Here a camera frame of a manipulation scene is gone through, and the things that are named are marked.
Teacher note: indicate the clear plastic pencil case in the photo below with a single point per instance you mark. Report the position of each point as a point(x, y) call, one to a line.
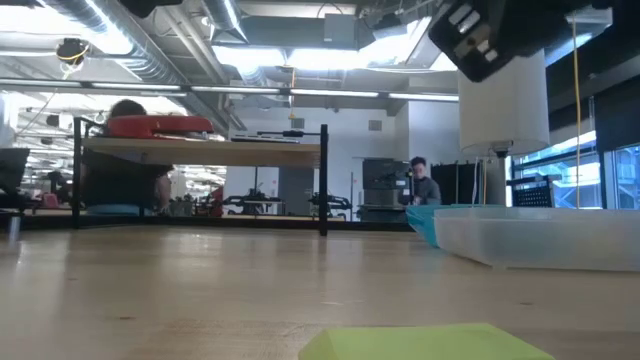
point(540, 237)

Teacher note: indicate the black equipment rack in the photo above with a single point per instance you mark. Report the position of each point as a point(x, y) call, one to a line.
point(452, 185)

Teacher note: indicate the silver ceiling duct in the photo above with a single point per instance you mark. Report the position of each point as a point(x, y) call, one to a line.
point(145, 55)

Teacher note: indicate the wooden shelf with black legs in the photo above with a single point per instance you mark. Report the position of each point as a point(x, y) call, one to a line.
point(200, 152)

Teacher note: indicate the blue lidded crayon box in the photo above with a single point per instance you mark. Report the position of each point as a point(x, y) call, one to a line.
point(422, 222)

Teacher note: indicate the white shade table lamp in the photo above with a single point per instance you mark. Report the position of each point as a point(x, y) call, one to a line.
point(505, 110)

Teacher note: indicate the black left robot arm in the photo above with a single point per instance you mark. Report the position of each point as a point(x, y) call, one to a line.
point(145, 6)

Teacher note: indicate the long ceiling light bar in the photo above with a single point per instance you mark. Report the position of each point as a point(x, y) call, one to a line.
point(150, 87)

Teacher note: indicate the black perforated panel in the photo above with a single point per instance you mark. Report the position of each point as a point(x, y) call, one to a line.
point(532, 195)

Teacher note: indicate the grey machine cabinet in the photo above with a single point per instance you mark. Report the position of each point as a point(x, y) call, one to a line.
point(385, 185)

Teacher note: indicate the green sticky note pad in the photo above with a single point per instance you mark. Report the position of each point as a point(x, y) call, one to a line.
point(425, 344)

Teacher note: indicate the person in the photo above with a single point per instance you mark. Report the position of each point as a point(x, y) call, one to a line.
point(426, 187)
point(120, 182)

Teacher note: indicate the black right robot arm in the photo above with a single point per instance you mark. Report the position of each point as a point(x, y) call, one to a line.
point(520, 30)

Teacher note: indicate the black monitor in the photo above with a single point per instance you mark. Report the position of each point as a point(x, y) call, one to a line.
point(12, 167)

